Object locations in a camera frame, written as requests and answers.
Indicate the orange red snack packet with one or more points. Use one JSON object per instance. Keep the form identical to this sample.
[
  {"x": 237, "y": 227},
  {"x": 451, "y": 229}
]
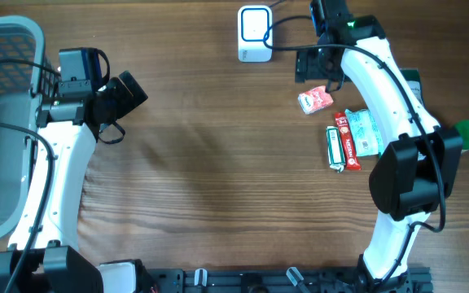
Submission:
[{"x": 314, "y": 100}]

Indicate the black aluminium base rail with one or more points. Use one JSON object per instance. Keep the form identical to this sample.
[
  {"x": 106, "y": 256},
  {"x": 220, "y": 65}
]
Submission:
[{"x": 338, "y": 280}]

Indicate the green sponge package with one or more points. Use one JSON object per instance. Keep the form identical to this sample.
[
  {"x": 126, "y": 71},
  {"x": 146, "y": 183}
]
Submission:
[{"x": 412, "y": 79}]

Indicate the green battery pack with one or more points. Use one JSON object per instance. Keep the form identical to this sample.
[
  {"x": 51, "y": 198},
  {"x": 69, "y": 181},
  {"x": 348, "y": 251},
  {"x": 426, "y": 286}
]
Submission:
[{"x": 335, "y": 152}]

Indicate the teal tissue packet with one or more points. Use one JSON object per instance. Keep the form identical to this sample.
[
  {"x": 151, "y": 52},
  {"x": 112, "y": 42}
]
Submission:
[{"x": 365, "y": 132}]

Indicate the grey plastic mesh basket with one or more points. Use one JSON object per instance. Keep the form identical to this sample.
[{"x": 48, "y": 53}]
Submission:
[{"x": 25, "y": 79}]

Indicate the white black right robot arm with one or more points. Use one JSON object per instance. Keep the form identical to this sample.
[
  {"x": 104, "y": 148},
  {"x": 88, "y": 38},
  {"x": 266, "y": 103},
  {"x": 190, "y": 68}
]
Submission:
[{"x": 416, "y": 170}]

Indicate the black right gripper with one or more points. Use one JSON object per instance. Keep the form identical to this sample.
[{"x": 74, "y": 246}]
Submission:
[{"x": 306, "y": 66}]

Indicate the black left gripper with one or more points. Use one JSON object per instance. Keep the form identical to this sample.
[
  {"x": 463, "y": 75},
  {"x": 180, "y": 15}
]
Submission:
[{"x": 128, "y": 100}]

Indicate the white barcode scanner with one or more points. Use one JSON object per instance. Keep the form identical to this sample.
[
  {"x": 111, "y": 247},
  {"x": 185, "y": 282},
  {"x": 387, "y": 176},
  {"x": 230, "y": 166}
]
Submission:
[{"x": 253, "y": 23}]

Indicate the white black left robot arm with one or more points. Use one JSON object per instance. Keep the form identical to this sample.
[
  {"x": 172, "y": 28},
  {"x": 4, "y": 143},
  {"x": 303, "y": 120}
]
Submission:
[{"x": 42, "y": 255}]

